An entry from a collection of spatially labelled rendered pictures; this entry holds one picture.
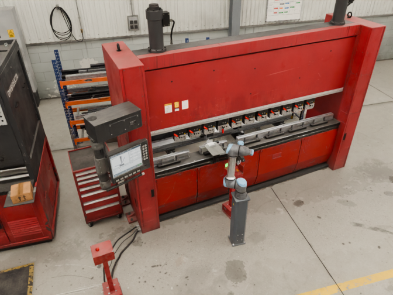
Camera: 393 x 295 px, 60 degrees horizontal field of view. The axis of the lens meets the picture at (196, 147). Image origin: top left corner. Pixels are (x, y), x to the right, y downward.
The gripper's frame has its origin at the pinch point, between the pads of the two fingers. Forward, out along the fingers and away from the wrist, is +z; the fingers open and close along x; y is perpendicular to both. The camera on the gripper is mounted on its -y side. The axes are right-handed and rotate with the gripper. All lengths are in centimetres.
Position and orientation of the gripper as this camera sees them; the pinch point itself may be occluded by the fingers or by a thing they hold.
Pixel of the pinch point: (238, 164)
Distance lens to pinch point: 443.7
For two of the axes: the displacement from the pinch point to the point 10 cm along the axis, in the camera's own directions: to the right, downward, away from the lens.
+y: -5.4, -5.4, 6.5
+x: -8.4, 3.1, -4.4
